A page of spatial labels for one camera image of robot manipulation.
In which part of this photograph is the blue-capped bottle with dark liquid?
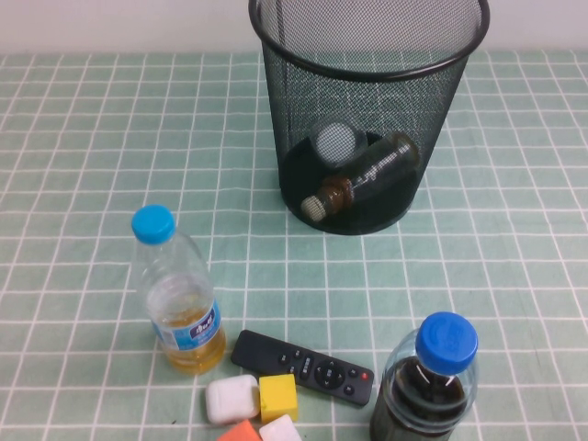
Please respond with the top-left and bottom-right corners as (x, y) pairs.
(369, 311), (480, 441)

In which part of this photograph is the white earbud case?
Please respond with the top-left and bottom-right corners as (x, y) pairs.
(205, 374), (262, 424)

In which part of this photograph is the light-blue-capped bottle with yellow liquid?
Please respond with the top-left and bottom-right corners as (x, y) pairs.
(130, 204), (228, 376)

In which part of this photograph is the orange block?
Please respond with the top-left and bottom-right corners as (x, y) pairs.
(215, 418), (263, 441)

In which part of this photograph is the small white block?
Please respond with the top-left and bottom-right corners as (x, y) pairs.
(258, 413), (302, 441)

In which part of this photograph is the green checkered tablecloth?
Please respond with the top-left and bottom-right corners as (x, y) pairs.
(0, 48), (588, 441)

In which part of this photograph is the black mesh wastebasket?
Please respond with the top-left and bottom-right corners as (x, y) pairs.
(247, 0), (491, 237)

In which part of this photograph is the black remote control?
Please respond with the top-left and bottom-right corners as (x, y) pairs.
(230, 329), (376, 408)

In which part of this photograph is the beige-capped bottle with brown label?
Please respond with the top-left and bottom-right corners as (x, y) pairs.
(300, 130), (422, 224)

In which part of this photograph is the yellow cube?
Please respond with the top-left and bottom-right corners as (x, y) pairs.
(258, 373), (300, 424)

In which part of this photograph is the white-capped clear bottle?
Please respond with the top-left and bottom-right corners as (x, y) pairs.
(310, 119), (383, 174)

